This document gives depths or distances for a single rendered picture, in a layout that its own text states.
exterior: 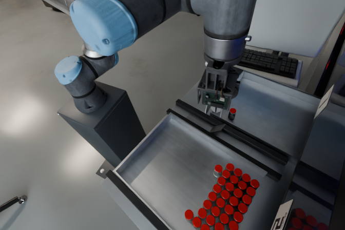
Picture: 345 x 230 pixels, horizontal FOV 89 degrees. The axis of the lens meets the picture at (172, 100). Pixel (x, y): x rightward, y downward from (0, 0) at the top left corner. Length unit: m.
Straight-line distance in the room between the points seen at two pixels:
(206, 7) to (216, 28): 0.03
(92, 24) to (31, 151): 1.98
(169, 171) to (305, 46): 0.89
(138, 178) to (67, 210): 1.17
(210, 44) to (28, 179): 1.89
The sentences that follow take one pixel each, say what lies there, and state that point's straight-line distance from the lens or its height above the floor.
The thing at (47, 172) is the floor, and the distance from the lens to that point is 1.93.
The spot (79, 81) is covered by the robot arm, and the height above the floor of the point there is 0.96.
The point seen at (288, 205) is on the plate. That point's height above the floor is 1.04.
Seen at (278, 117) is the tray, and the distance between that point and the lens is 0.71.
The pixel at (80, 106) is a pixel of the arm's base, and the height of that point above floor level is 0.83.
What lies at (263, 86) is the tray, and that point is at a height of 0.88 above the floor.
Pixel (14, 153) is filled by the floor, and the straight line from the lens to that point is 2.28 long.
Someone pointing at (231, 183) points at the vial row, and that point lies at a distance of 0.51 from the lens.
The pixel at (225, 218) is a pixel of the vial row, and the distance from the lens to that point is 0.50.
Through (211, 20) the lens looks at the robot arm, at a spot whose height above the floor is 1.29.
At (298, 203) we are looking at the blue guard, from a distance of 0.38.
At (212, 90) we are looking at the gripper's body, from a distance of 0.36.
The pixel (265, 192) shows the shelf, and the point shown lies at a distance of 0.58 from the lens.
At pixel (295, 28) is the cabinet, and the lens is 1.07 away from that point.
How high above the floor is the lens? 1.42
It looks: 50 degrees down
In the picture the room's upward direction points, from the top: 9 degrees counter-clockwise
